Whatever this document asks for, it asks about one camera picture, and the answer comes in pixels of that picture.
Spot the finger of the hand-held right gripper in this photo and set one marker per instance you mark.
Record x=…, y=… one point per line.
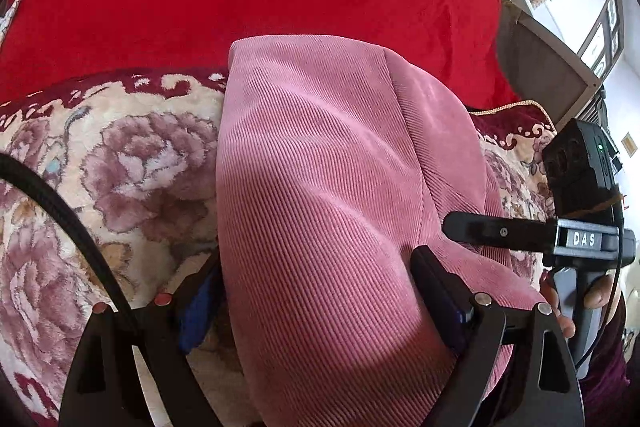
x=500, y=231

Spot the grey board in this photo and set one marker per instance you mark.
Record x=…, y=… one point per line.
x=545, y=62

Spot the person's right forearm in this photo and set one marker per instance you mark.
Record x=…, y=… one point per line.
x=607, y=372

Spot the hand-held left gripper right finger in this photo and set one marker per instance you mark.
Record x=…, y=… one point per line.
x=442, y=302

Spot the dark red floral blanket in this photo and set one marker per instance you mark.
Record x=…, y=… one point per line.
x=125, y=187

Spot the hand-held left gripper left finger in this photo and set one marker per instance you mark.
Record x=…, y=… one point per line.
x=197, y=322

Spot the beige wall switch plate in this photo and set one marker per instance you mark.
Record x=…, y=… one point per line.
x=628, y=142

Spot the person's right hand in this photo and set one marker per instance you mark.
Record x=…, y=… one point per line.
x=602, y=292

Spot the window frame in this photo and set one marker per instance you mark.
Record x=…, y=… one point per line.
x=605, y=42

